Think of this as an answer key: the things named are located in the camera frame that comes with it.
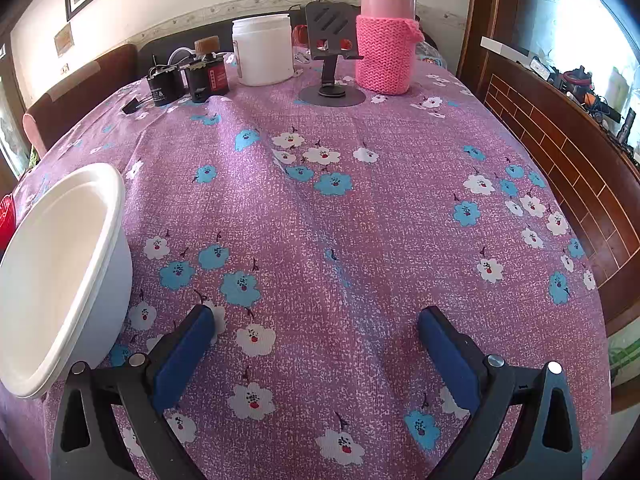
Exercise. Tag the dark sofa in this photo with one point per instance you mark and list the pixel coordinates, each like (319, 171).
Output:
(160, 47)

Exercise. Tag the clear plastic bag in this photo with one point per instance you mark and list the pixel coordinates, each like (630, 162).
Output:
(427, 52)

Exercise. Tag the white paper bowl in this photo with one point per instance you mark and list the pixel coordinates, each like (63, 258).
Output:
(114, 310)
(50, 260)

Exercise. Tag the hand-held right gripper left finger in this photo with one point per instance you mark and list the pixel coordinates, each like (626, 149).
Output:
(182, 355)

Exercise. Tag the pink knitted bottle sleeve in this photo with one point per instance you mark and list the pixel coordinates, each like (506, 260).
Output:
(385, 55)

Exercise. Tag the small wall plaque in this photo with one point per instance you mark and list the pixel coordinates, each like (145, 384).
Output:
(63, 41)

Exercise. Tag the black jar with wooden lid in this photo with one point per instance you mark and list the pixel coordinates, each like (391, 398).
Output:
(207, 80)

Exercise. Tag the wooden brick-pattern panel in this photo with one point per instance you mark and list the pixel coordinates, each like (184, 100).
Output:
(565, 160)

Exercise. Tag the purple floral tablecloth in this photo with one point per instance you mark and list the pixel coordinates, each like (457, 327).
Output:
(350, 240)

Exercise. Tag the clutter on window sill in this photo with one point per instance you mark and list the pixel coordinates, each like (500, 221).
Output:
(585, 90)

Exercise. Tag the brown chair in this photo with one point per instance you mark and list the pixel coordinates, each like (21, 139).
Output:
(80, 90)

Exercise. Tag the black phone stand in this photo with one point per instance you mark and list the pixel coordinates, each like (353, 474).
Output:
(330, 22)

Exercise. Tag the red glass plate gold rim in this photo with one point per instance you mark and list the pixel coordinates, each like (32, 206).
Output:
(6, 222)

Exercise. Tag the red bag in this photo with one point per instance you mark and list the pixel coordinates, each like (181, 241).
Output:
(299, 35)

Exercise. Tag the white plastic jar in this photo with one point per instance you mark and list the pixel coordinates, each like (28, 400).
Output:
(262, 50)

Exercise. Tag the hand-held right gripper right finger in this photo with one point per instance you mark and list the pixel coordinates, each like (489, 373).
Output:
(450, 355)

